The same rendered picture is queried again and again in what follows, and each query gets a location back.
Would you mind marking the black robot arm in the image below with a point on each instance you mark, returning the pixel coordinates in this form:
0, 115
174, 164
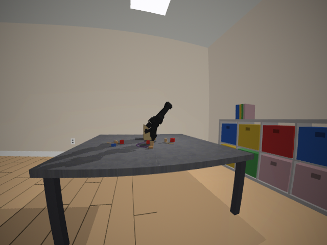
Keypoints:
158, 119

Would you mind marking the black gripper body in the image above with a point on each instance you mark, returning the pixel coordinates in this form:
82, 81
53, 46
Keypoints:
153, 132

